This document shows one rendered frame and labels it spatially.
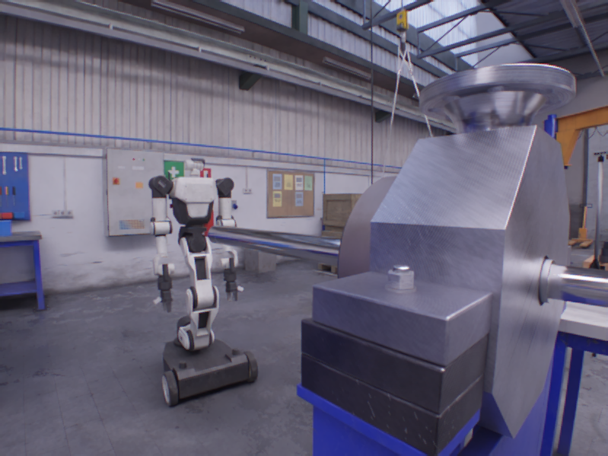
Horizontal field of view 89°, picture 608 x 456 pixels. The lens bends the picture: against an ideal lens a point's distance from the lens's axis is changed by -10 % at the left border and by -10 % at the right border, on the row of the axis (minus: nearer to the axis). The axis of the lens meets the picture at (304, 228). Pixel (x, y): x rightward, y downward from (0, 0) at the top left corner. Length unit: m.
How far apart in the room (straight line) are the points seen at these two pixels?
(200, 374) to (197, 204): 1.05
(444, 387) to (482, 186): 0.26
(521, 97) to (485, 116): 0.06
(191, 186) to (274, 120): 4.80
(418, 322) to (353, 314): 0.08
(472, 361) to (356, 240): 0.30
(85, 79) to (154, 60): 1.06
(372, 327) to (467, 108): 0.41
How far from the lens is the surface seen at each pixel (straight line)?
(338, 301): 0.41
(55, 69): 5.75
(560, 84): 0.64
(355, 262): 0.62
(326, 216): 6.04
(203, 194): 2.26
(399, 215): 0.50
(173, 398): 2.27
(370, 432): 0.44
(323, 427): 0.52
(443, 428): 0.40
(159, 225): 2.23
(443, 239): 0.46
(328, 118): 7.89
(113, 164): 5.21
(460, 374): 0.40
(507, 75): 0.59
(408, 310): 0.36
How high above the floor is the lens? 1.21
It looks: 4 degrees down
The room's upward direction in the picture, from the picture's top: straight up
